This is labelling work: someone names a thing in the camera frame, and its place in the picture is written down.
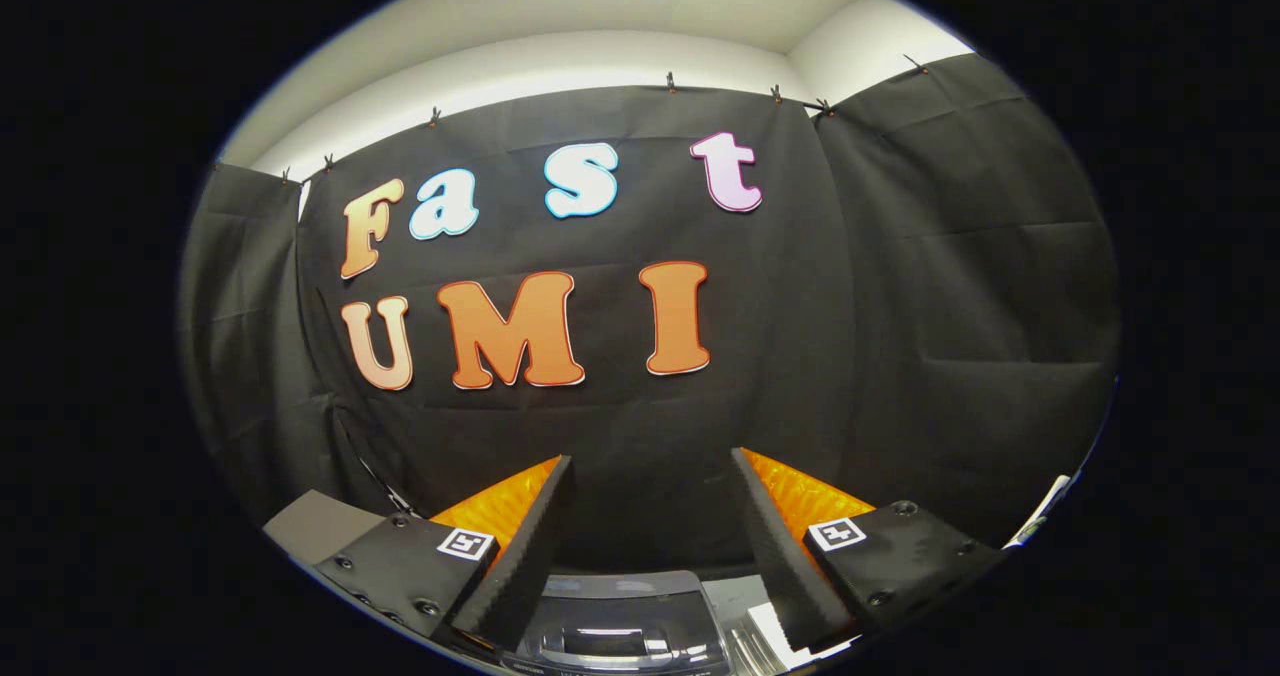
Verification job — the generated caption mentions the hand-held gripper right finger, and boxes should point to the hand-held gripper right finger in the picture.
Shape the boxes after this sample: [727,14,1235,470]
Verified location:
[730,448,1006,655]

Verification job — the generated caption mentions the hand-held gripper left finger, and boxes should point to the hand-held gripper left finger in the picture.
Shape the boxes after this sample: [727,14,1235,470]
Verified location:
[315,454,578,657]

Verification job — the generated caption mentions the transparent dark washing machine lid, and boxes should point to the transparent dark washing machine lid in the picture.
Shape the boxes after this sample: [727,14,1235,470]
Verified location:
[520,571,731,672]

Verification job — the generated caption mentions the white board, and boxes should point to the white board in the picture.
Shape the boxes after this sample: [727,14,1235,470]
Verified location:
[748,601,863,669]

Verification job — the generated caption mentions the thin metal stand rod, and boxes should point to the thin metal stand rod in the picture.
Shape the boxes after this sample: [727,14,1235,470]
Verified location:
[350,451,416,515]

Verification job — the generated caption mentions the grey side table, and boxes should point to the grey side table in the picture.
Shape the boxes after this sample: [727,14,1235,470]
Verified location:
[262,489,401,567]

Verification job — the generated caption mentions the row of black clips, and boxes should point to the row of black clips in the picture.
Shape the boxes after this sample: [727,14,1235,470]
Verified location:
[215,54,926,185]

